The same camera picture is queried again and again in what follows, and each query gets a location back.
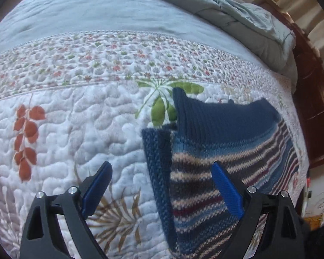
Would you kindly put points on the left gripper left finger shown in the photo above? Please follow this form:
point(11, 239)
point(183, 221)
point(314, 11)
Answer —
point(42, 236)

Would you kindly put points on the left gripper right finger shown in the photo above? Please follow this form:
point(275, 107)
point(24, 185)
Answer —
point(284, 233)

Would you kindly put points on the blue striped knit sweater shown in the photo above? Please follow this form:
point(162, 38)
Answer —
point(252, 142)

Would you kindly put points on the floral quilted bedspread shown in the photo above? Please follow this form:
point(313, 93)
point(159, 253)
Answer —
point(160, 109)

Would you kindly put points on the light blue duvet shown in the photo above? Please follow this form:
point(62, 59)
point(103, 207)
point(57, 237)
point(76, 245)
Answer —
point(239, 28)

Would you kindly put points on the wooden bed frame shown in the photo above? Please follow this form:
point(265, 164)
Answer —
point(309, 95)

